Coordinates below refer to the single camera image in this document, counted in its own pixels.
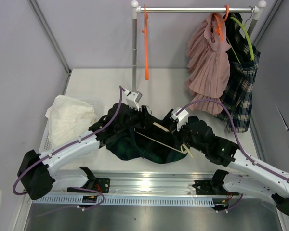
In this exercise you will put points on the lime green hanger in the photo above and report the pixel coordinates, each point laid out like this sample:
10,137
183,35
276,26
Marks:
237,37

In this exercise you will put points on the aluminium mounting rail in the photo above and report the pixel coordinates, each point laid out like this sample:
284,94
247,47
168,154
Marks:
152,183

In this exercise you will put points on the white metal clothes rack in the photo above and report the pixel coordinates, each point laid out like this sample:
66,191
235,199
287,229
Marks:
136,9

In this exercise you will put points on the pink pleated skirt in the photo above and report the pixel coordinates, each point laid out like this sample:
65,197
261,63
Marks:
208,67

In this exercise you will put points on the white slotted cable duct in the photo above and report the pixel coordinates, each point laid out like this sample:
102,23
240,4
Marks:
128,200

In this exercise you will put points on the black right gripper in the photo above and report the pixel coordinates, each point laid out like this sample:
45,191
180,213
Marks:
175,132

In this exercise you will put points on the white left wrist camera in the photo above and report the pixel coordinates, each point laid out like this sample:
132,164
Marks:
132,99

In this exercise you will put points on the empty orange plastic hanger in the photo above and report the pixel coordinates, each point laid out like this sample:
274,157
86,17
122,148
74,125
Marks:
145,32

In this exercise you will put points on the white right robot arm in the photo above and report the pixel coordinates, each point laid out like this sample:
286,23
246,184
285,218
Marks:
265,181

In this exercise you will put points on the white cloth in basket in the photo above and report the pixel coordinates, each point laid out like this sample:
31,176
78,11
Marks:
67,118

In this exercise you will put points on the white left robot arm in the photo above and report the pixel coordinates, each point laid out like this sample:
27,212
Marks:
37,171

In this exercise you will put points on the white plastic basket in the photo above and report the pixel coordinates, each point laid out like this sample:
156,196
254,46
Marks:
47,142

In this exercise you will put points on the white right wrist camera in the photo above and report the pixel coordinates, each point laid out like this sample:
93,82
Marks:
180,116

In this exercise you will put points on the navy beige plaid skirt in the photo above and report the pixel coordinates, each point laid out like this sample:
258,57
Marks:
237,97

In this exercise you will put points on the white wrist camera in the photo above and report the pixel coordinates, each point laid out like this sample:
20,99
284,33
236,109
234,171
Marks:
180,116
132,99

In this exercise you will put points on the orange hanger holding pink skirt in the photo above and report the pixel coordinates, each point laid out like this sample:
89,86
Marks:
218,29

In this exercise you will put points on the cream hanger with metal hook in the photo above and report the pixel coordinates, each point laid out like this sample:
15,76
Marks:
156,143

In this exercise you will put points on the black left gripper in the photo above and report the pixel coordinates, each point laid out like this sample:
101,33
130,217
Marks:
144,118

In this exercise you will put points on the green plaid skirt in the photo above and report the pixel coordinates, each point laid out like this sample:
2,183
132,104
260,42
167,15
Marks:
123,147

